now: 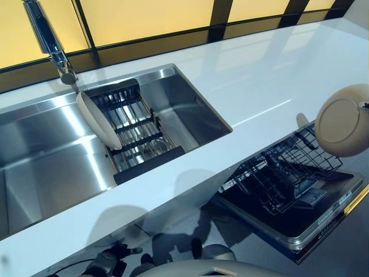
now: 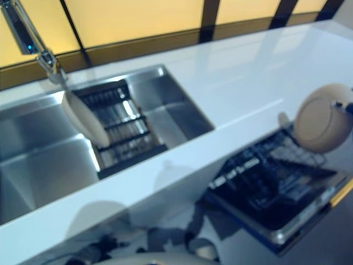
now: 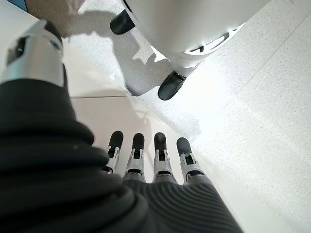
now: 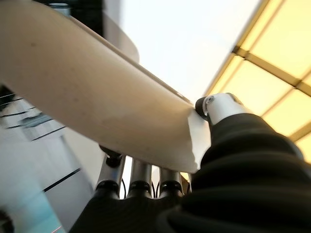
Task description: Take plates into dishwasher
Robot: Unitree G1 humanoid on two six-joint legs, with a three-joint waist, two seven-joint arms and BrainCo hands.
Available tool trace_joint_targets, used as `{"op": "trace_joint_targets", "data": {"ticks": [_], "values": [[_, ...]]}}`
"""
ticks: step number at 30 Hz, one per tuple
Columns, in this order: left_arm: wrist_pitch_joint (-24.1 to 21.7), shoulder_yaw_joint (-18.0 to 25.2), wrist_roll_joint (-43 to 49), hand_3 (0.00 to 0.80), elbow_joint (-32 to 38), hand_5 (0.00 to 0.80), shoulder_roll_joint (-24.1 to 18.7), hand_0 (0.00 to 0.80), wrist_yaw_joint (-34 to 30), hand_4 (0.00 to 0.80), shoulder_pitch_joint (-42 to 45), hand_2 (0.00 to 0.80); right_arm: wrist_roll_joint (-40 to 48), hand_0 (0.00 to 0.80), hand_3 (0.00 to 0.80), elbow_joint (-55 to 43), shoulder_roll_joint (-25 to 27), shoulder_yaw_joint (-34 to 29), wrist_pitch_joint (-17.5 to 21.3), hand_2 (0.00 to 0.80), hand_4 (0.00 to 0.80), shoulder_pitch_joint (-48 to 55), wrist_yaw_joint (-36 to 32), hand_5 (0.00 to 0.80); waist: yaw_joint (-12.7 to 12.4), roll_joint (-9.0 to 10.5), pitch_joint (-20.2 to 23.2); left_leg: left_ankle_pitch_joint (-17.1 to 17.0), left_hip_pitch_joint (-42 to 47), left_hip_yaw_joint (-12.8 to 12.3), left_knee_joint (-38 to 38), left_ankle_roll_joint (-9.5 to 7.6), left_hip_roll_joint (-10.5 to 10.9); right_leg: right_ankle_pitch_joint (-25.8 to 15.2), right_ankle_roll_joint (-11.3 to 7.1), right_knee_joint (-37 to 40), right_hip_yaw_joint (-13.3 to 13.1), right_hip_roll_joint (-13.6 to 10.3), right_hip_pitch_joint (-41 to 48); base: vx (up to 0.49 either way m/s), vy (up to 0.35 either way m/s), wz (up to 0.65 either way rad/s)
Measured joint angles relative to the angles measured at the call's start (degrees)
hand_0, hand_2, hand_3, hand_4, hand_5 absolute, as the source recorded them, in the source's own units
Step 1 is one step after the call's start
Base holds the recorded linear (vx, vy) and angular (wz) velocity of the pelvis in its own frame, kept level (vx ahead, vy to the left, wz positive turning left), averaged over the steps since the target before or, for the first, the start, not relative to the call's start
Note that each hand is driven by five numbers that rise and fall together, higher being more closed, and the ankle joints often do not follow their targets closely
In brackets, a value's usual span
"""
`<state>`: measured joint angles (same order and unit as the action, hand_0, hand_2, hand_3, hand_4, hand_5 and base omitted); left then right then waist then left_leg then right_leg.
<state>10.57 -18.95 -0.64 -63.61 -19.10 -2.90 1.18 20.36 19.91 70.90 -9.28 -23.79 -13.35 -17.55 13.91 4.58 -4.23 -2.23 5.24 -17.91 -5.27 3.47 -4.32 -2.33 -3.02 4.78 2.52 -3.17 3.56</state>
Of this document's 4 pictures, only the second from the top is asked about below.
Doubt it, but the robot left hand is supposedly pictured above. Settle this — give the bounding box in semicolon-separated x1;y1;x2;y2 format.
93;233;124;248

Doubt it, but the brass dishwasher door handle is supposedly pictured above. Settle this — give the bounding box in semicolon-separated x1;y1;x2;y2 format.
329;179;353;206

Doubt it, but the black sink dish rack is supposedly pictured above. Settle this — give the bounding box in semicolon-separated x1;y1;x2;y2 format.
73;79;169;180

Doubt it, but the cream deep plate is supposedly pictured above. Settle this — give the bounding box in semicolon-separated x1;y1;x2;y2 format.
295;84;352;154

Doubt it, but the stainless steel sink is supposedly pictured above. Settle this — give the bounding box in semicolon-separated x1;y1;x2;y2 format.
0;63;216;226

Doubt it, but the dark window frame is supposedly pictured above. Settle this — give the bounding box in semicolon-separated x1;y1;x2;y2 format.
0;0;353;91

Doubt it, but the chrome kitchen faucet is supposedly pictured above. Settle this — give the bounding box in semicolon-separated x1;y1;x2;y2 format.
0;0;68;83

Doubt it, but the dark dishwasher door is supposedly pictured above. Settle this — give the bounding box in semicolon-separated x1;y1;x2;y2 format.
198;165;348;255

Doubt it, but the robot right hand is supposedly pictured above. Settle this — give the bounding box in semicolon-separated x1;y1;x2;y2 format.
334;101;353;114

